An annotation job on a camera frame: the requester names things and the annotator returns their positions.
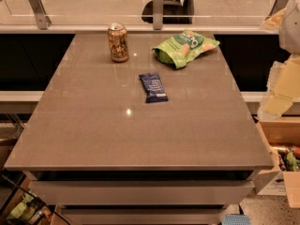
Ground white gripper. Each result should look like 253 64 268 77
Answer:
258 0 300 120

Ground green rice chip bag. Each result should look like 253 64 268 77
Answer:
153 29 219 69

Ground green bag in bin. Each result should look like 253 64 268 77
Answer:
7 194 40 221

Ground cardboard box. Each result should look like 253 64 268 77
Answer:
254 117 300 208

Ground green item in box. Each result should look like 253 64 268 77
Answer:
285 152 299 172

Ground black office chair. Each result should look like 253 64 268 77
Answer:
141 0 199 25

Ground blue snack bar wrapper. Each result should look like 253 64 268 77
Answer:
139 72 169 103

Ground gold soda can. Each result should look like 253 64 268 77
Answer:
108 22 128 62

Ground blue mesh object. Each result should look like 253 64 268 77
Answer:
221 215 251 225

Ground grey table drawer unit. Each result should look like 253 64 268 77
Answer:
29 180 254 225

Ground right metal railing bracket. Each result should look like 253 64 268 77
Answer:
267 0 289 18

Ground metal railing bracket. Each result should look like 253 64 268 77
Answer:
28 0 52 30
153 0 163 30
267 0 289 18

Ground middle metal railing bracket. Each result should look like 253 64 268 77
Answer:
153 0 163 30

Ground left metal railing bracket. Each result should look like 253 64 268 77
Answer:
28 0 52 30

